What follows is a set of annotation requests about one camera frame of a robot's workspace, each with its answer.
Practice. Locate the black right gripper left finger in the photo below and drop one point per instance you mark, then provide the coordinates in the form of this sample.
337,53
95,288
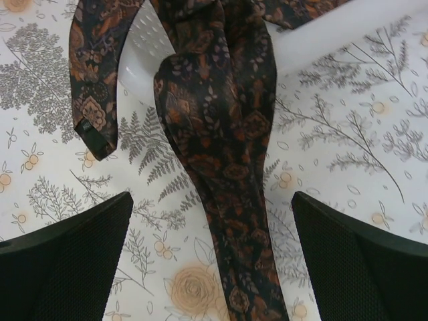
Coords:
65,270

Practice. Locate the white plastic mesh basket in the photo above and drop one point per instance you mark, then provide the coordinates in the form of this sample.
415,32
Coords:
147,44

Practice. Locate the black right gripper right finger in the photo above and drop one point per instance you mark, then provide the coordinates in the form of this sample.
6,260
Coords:
360,272

